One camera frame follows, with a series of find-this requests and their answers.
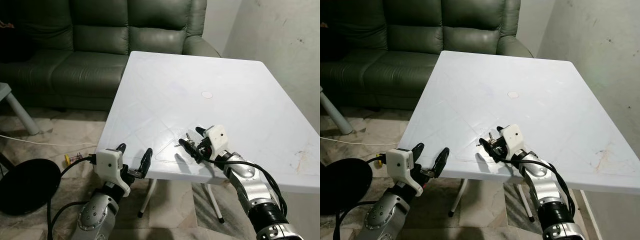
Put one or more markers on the small metal key bunch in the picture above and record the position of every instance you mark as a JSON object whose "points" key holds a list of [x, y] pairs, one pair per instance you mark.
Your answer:
{"points": [[188, 136], [490, 135]]}

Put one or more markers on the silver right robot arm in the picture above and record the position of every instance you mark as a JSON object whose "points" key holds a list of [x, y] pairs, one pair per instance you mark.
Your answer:
{"points": [[542, 187], [250, 185]]}

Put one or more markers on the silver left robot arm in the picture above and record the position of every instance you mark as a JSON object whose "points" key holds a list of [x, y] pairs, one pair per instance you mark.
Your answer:
{"points": [[95, 215], [380, 217]]}

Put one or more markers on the white round table cap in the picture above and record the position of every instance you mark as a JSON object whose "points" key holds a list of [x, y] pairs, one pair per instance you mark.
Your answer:
{"points": [[206, 94], [513, 94]]}

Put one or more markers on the white plastic table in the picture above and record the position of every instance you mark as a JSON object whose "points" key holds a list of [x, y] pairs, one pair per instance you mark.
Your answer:
{"points": [[200, 80], [510, 75]]}

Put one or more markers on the black round disc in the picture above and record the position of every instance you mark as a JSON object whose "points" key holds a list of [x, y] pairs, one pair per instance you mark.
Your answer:
{"points": [[25, 187], [342, 185]]}

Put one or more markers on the small grey side table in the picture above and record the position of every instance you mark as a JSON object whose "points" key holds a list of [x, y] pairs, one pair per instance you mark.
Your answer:
{"points": [[22, 112], [332, 115]]}

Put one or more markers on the green leather sofa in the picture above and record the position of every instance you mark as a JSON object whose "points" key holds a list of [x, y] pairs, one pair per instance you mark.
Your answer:
{"points": [[400, 40], [90, 40]]}

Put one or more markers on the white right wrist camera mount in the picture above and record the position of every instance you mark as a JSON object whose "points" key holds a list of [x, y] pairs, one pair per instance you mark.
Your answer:
{"points": [[217, 136], [511, 136]]}

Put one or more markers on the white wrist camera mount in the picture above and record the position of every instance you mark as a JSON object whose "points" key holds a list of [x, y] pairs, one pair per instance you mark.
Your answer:
{"points": [[511, 136], [109, 162], [399, 161], [217, 136]]}

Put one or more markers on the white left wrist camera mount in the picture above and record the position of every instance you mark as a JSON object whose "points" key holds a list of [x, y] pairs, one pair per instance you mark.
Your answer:
{"points": [[399, 161], [109, 162]]}

